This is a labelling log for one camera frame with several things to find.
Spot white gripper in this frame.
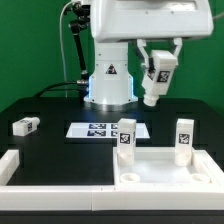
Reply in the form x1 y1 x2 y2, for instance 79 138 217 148
90 0 213 72

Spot white tag base sheet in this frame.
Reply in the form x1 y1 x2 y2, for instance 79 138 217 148
65 121 151 139

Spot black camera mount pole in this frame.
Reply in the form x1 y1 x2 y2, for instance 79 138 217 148
69 2 90 80

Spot white U-shaped fence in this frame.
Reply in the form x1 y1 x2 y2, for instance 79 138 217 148
0 150 224 211

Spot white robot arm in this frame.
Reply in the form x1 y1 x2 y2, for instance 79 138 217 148
84 0 213 110

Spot white cable left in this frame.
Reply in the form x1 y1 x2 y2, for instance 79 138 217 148
58 0 81 98

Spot black cables on table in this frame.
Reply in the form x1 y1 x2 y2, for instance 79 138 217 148
33 79 90 98

